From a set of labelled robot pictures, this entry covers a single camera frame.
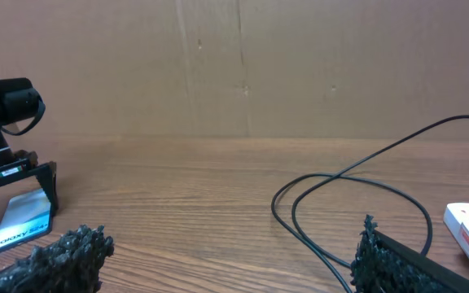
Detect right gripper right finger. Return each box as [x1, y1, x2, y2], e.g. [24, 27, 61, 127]
[351, 215, 469, 293]

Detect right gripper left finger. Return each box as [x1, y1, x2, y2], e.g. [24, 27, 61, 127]
[0, 225, 114, 293]

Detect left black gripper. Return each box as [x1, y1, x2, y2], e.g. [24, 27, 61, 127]
[0, 151, 59, 216]

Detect blue Galaxy smartphone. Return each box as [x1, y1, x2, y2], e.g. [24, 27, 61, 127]
[0, 189, 52, 253]

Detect black USB charging cable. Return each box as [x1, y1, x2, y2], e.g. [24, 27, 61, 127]
[270, 114, 469, 293]

